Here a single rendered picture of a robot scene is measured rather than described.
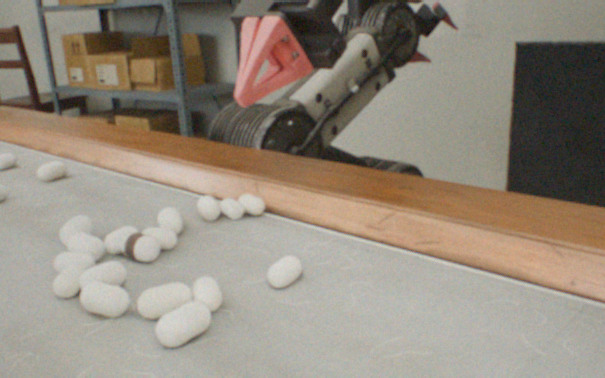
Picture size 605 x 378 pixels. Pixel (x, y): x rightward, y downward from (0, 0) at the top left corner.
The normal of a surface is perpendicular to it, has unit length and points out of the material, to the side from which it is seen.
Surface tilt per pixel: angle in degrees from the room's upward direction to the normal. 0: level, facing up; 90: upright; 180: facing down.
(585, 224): 0
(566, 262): 45
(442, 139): 90
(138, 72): 80
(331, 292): 0
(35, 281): 0
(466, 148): 89
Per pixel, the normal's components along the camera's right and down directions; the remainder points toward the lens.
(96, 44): 0.83, 0.11
